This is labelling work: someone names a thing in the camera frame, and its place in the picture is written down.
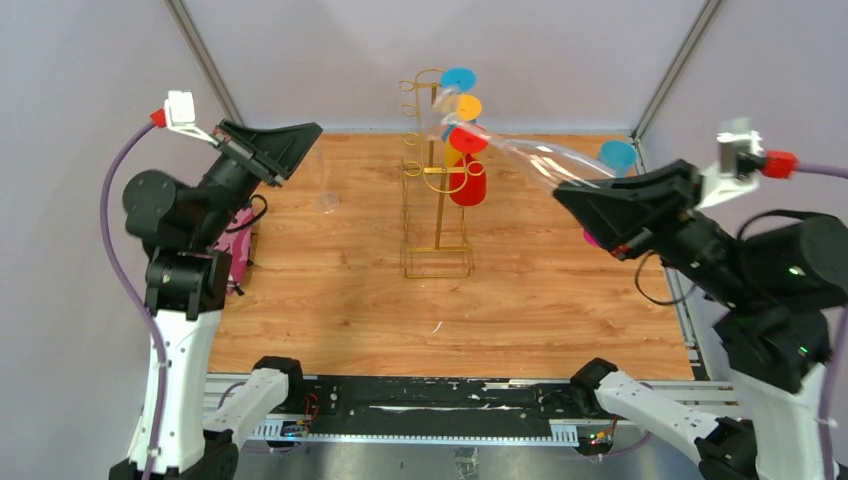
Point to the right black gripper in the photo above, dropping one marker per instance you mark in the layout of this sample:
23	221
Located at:
623	213

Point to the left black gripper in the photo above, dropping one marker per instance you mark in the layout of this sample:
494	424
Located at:
277	151

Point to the pink wine glass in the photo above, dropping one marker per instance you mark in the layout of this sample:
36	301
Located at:
590	239

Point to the light blue wine glass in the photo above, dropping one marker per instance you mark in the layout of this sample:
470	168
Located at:
618	156

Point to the clear wine glass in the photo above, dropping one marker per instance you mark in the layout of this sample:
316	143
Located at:
326	201
552	166

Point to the red wine glass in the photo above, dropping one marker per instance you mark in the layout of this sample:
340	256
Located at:
467	188

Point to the yellow wine glass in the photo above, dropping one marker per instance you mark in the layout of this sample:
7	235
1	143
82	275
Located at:
468	108

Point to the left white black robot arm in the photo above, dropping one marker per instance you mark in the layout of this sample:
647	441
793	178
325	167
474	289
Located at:
184	294

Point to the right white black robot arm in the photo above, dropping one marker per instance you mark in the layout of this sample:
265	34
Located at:
775	287

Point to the pink camouflage cloth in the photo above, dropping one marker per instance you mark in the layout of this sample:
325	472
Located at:
236	240

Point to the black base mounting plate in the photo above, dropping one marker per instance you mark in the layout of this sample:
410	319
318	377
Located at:
440	406

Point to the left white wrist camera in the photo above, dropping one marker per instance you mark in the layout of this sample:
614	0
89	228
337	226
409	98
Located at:
180	116

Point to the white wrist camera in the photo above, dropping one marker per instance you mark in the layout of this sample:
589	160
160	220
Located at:
180	116
736	171

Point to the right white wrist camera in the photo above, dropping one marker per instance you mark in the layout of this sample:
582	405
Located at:
736	171

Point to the gold wire glass rack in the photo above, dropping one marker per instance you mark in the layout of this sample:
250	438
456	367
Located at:
435	242

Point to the aluminium frame rail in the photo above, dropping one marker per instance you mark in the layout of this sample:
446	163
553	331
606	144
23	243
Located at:
424	437

